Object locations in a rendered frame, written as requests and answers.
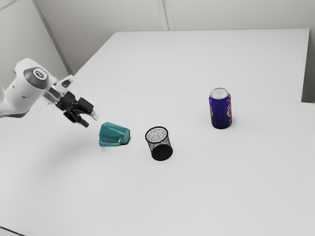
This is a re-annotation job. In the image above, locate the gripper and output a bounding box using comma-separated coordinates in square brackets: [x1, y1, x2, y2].
[55, 91, 99, 128]

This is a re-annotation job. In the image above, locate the teal faceted mug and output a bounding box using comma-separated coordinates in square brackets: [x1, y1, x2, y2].
[98, 121, 131, 148]

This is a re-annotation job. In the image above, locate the black mesh pen holder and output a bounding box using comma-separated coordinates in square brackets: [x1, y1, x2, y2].
[144, 126, 174, 162]

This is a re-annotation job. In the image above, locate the purple soda can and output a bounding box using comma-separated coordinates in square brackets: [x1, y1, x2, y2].
[209, 88, 233, 129]

